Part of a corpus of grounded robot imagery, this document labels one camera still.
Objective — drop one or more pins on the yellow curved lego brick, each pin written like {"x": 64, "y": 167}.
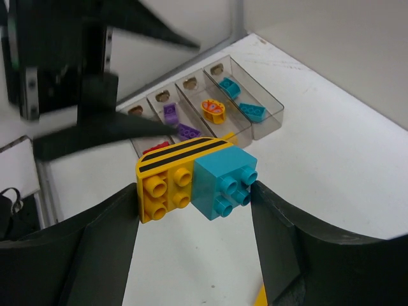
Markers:
{"x": 214, "y": 111}

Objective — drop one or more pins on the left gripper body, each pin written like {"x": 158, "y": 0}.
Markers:
{"x": 56, "y": 55}

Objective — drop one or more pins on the yellow striped lego brick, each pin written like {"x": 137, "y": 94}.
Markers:
{"x": 165, "y": 176}

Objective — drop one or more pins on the yellow tall lego brick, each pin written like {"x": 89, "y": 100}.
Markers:
{"x": 261, "y": 299}

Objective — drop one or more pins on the small yellow lego brick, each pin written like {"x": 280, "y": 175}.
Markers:
{"x": 231, "y": 137}

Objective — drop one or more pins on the teal wedge lego brick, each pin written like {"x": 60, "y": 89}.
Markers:
{"x": 255, "y": 113}

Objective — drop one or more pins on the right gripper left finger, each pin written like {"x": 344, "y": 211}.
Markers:
{"x": 83, "y": 260}

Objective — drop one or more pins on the teal square lego brick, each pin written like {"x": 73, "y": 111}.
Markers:
{"x": 222, "y": 181}

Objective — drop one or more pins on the red curved lego brick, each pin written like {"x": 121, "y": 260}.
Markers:
{"x": 158, "y": 146}

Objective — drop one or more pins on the purple slope lego brick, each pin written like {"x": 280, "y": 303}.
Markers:
{"x": 170, "y": 114}

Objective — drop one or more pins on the clear bin nearest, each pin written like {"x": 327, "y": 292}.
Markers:
{"x": 142, "y": 108}

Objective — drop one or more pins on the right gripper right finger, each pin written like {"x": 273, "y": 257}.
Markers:
{"x": 307, "y": 261}

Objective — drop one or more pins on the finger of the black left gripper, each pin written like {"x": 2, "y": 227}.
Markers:
{"x": 94, "y": 132}
{"x": 136, "y": 18}

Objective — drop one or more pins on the clear bin farthest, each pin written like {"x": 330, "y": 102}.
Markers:
{"x": 252, "y": 92}

